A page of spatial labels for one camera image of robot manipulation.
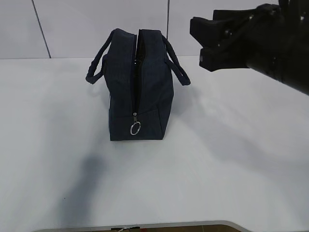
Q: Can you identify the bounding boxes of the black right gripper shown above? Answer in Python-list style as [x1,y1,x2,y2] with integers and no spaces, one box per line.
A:
[190,3,309,94]

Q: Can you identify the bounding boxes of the dark navy lunch bag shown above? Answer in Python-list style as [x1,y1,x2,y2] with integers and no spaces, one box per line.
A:
[85,29,191,141]

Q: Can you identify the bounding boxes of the silver zipper pull ring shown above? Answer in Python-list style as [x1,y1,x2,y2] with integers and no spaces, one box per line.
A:
[129,112,142,136]

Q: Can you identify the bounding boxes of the white cable at table edge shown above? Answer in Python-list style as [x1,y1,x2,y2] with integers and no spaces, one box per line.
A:
[110,226,140,232]

